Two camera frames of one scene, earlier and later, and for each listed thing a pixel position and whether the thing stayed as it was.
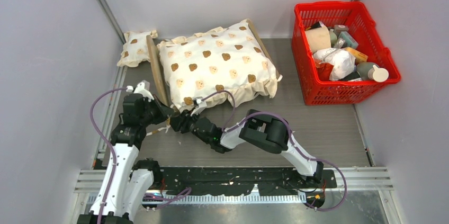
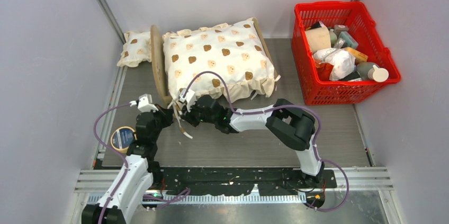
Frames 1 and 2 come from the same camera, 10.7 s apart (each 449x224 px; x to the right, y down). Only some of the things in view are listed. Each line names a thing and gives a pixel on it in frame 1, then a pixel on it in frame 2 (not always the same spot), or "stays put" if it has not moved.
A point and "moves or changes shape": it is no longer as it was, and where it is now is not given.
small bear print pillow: (136, 48) stays put
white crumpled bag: (343, 62) stays put
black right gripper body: (189, 125) to (196, 116)
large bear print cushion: (225, 61) stays put
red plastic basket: (356, 15) stays put
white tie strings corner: (168, 126) moves or changes shape
